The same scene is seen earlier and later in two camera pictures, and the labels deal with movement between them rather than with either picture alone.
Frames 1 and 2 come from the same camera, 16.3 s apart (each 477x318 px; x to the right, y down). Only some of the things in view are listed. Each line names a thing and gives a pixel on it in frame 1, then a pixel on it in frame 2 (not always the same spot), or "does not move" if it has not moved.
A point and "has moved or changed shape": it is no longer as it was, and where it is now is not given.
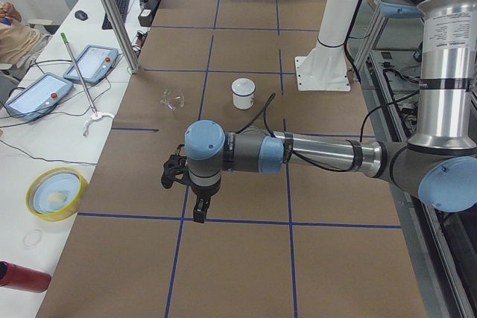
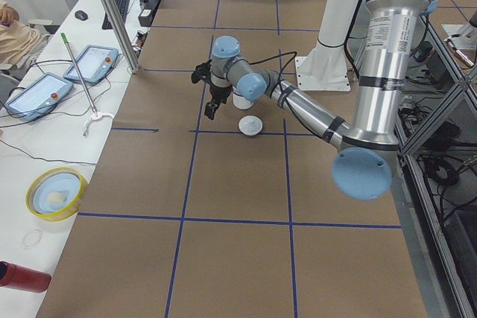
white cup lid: (243, 86) has moved or changed shape
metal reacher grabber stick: (92, 106) does not move
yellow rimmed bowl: (55, 193) does not move
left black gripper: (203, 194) → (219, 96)
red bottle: (24, 278) does not move
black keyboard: (122, 2) does not move
